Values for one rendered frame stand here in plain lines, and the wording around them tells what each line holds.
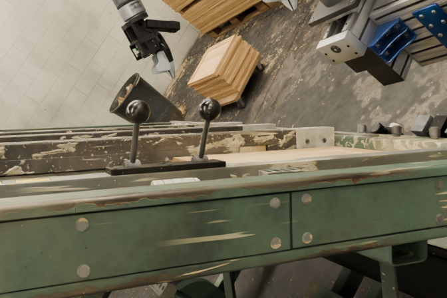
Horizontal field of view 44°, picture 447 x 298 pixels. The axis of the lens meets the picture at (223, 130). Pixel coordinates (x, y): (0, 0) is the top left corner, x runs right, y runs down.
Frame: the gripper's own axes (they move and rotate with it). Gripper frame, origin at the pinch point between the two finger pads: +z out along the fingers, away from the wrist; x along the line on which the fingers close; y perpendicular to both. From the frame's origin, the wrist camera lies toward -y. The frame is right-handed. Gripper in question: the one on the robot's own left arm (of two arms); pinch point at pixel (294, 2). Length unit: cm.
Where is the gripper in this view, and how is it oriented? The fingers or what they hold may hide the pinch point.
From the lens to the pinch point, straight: 113.4
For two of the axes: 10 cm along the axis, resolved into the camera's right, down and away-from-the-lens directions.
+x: 4.8, -1.0, -8.7
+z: 4.6, 8.7, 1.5
